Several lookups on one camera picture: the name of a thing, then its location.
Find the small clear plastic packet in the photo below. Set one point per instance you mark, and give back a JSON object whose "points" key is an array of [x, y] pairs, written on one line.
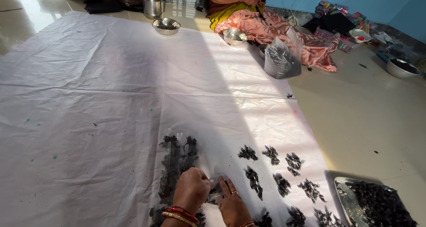
{"points": [[214, 191]]}

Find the plastic bag of dark pieces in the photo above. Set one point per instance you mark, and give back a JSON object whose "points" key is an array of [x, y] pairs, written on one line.
{"points": [[282, 60]]}

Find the white bowl of dark pieces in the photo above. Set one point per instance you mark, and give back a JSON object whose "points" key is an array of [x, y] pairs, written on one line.
{"points": [[402, 69]]}

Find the person's left fingers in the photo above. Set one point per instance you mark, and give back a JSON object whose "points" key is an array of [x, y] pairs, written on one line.
{"points": [[204, 187]]}

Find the strip of filled clear pouches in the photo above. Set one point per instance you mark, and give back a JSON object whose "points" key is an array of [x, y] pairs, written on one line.
{"points": [[171, 163]]}

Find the steel lidded container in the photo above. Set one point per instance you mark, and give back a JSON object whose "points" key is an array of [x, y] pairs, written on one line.
{"points": [[152, 4]]}

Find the wide steel bowl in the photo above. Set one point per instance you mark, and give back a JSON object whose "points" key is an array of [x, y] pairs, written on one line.
{"points": [[166, 26]]}

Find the clear plastic storage box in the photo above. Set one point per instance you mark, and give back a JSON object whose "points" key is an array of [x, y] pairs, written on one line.
{"points": [[346, 45]]}

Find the group of dark dried piles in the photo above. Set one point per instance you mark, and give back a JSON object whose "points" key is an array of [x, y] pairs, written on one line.
{"points": [[283, 183]]}

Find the black bag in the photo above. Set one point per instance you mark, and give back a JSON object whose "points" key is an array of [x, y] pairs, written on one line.
{"points": [[336, 22]]}

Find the black folded cloth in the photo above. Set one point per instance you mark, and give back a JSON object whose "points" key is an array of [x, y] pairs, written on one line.
{"points": [[103, 7]]}

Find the large white floor sheet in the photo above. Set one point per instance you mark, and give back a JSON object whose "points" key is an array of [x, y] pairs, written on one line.
{"points": [[99, 104]]}

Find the gold and red wrist bangle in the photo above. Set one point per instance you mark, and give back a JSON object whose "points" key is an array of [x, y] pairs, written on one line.
{"points": [[248, 224]]}

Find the person's right hand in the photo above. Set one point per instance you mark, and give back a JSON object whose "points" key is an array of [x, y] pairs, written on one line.
{"points": [[234, 207]]}

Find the heap of dark dried pieces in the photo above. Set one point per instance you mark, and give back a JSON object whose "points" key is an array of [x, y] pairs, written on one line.
{"points": [[382, 207]]}

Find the person's left hand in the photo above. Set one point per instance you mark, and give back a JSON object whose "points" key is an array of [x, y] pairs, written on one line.
{"points": [[189, 190]]}

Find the small steel bowl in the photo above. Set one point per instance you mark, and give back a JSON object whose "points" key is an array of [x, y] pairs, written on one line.
{"points": [[262, 50]]}

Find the red bangles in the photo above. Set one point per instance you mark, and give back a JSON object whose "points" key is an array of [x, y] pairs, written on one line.
{"points": [[183, 213]]}

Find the white bowl with red lid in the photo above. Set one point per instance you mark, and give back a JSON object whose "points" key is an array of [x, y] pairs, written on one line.
{"points": [[360, 35]]}

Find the steel tray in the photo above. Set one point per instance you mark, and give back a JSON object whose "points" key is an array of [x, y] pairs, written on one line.
{"points": [[342, 197]]}

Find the heap of colourful packets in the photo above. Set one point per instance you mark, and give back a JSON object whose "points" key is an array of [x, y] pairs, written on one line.
{"points": [[332, 9]]}

